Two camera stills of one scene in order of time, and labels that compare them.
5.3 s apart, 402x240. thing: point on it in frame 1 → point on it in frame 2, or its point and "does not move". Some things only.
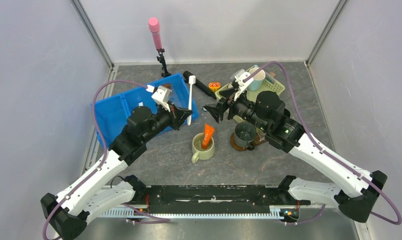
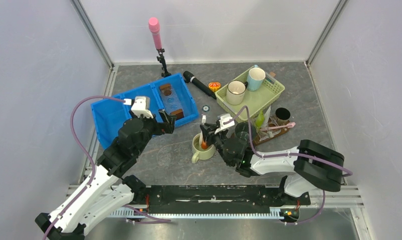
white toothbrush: (192, 79) → (201, 138)
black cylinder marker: (200, 83) does not move
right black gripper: (217, 111) → (211, 133)
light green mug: (201, 153) does not move
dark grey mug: (244, 134) does not move
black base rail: (210, 202) does not move
